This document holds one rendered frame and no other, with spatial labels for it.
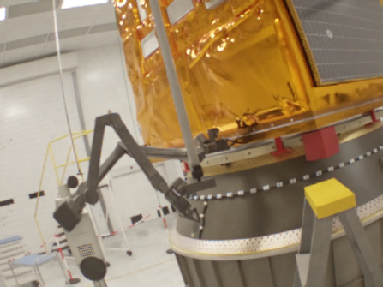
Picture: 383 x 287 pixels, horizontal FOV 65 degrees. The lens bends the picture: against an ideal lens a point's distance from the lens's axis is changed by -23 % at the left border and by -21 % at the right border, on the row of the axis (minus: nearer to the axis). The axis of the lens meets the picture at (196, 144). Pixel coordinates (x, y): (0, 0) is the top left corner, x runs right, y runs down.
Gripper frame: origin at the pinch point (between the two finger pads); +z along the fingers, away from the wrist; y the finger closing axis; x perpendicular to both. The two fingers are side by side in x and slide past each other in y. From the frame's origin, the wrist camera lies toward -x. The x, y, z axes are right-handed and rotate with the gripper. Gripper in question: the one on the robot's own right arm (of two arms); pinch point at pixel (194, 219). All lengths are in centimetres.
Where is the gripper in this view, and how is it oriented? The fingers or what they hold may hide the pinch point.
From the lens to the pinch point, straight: 186.9
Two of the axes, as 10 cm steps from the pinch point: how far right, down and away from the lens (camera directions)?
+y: -3.4, 0.9, 9.4
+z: 6.7, 7.2, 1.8
